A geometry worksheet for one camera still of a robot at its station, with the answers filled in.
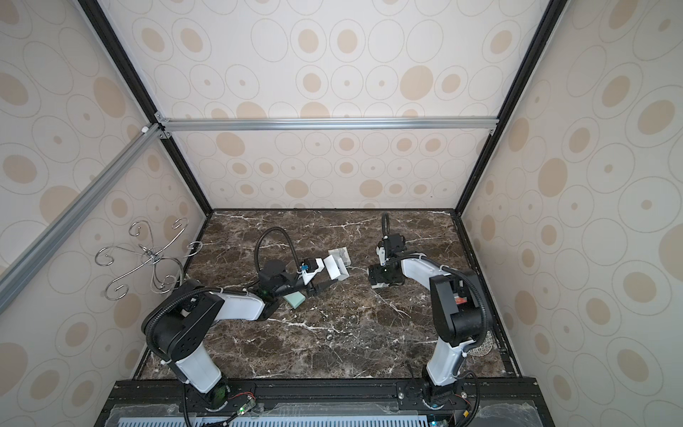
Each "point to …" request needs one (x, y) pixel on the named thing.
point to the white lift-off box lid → (332, 267)
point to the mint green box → (295, 299)
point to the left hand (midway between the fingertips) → (338, 271)
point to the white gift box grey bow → (341, 253)
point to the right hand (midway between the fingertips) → (390, 276)
